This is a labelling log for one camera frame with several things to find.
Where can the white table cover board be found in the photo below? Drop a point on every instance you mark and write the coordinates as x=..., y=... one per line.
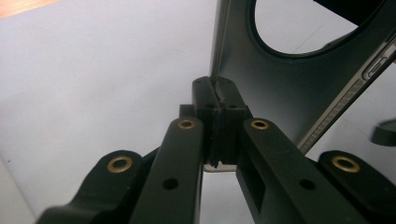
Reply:
x=93, y=77

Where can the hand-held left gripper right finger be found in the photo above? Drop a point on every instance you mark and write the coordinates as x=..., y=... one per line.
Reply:
x=232, y=124

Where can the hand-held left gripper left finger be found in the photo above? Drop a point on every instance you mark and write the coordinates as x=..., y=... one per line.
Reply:
x=205, y=102

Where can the silver phone case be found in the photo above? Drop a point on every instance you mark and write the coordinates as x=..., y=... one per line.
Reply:
x=267, y=87

